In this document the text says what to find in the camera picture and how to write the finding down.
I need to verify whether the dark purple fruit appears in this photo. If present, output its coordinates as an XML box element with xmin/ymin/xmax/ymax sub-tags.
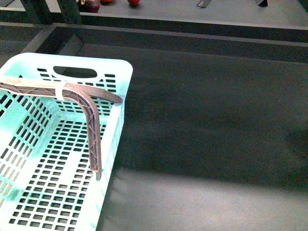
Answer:
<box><xmin>78</xmin><ymin>0</ymin><xmax>101</xmax><ymax>13</ymax></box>

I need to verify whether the light blue plastic basket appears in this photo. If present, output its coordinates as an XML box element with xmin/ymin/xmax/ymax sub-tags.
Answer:
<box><xmin>0</xmin><ymin>53</ymin><xmax>133</xmax><ymax>231</ymax></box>

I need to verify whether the metal bracket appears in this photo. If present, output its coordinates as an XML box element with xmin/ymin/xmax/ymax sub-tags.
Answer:
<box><xmin>197</xmin><ymin>0</ymin><xmax>211</xmax><ymax>8</ymax></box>
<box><xmin>255</xmin><ymin>0</ymin><xmax>268</xmax><ymax>7</ymax></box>

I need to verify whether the red fruit on shelf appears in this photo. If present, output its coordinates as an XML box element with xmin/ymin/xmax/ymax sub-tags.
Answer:
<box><xmin>128</xmin><ymin>0</ymin><xmax>140</xmax><ymax>6</ymax></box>

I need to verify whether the orange fruit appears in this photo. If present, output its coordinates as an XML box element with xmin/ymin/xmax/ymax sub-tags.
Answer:
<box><xmin>100</xmin><ymin>0</ymin><xmax>113</xmax><ymax>4</ymax></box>

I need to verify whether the metal bracket left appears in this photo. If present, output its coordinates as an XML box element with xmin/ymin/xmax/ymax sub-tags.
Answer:
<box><xmin>197</xmin><ymin>0</ymin><xmax>211</xmax><ymax>8</ymax></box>

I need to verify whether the metal bracket right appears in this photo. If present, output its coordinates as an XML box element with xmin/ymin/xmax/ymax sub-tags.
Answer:
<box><xmin>255</xmin><ymin>0</ymin><xmax>268</xmax><ymax>7</ymax></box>

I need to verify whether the white tape on handle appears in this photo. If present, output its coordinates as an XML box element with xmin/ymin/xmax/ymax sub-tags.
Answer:
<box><xmin>55</xmin><ymin>81</ymin><xmax>67</xmax><ymax>101</ymax></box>

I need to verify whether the grey metal shelf frame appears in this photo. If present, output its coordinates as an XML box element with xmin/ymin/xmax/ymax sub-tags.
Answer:
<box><xmin>0</xmin><ymin>0</ymin><xmax>308</xmax><ymax>63</ymax></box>

